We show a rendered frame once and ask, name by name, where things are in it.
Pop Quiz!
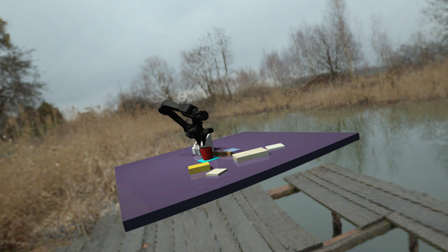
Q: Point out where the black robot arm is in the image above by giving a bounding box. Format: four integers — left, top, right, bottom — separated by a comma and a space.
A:
158, 100, 209, 139

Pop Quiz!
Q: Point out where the cream flat bar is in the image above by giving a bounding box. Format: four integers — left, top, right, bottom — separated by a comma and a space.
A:
232, 147, 269, 162

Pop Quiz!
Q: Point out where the cream flat square block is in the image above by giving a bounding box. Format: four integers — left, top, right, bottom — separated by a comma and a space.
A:
205, 168, 228, 176

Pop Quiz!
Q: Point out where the light brown wooden bar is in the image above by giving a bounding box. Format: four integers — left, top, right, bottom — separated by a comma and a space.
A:
212, 151, 233, 156

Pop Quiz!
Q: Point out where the pale cream square tile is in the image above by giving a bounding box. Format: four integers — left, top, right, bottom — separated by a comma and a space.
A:
265, 143, 285, 150

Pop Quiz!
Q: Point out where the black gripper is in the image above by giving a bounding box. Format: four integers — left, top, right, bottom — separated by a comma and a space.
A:
191, 121, 214, 146

